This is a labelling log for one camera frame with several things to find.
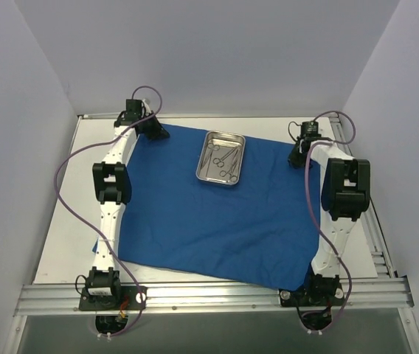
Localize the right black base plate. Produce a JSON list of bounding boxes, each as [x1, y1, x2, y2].
[[278, 279, 344, 308]]

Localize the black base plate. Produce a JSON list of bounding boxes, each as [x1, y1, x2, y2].
[[78, 285, 148, 311], [278, 279, 344, 308]]

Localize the steel surgical scissors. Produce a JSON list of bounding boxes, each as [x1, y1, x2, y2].
[[201, 143, 221, 169]]

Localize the blue surgical cloth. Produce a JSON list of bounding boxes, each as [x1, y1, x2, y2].
[[117, 125, 320, 290]]

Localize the steel forceps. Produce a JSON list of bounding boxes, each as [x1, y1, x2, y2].
[[212, 147, 237, 167]]

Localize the aluminium right side rail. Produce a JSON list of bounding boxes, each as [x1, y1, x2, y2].
[[329, 112, 398, 280]]

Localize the steel instrument tray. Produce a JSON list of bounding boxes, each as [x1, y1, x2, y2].
[[195, 131, 246, 187]]

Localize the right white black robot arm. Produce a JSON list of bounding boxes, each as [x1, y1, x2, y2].
[[288, 133, 371, 305]]

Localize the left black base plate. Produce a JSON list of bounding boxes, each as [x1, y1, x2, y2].
[[78, 285, 148, 311]]

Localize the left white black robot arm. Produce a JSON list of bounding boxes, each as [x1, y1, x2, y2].
[[84, 99, 170, 309]]

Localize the aluminium front rail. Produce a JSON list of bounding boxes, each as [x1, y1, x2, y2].
[[14, 278, 414, 316]]

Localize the aluminium rail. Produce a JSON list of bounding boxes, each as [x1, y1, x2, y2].
[[14, 278, 414, 316], [329, 112, 398, 280]]

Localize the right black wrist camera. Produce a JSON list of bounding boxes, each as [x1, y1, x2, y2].
[[299, 121, 321, 139]]

